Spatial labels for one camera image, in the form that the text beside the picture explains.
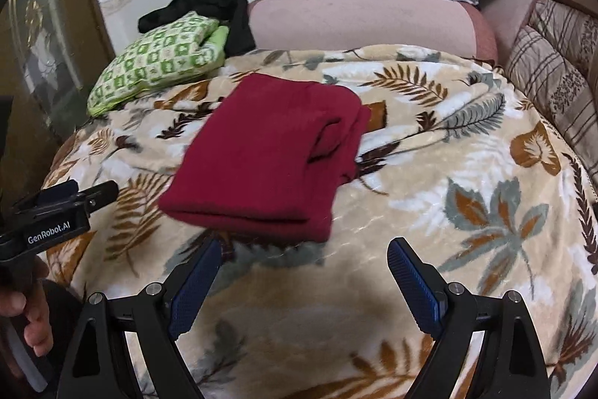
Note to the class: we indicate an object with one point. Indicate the black garment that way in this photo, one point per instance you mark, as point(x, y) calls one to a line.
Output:
point(219, 8)

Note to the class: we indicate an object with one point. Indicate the dark red knit garment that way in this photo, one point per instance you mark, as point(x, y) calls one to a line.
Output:
point(266, 156)

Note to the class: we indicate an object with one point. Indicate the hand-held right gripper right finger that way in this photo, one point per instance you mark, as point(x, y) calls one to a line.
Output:
point(416, 287)

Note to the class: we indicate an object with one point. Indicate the striped beige pillow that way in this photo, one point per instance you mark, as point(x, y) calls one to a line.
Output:
point(556, 62)

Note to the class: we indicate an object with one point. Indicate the leaf print blanket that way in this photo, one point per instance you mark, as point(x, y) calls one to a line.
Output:
point(373, 202)

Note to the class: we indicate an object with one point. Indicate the pink bolster cushion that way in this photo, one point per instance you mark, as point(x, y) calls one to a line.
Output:
point(355, 20)

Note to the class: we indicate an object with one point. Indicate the green patterned pillow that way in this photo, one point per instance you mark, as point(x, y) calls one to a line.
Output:
point(154, 57)

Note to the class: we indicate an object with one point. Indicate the person's left hand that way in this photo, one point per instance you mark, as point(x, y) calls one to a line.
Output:
point(32, 305)

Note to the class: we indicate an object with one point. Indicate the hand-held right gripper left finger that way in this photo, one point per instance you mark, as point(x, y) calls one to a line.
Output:
point(194, 287)

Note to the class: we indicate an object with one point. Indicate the ornate golden door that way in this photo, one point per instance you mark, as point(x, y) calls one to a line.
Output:
point(42, 48)

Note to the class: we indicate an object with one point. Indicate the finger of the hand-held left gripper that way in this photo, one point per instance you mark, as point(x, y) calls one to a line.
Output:
point(100, 193)

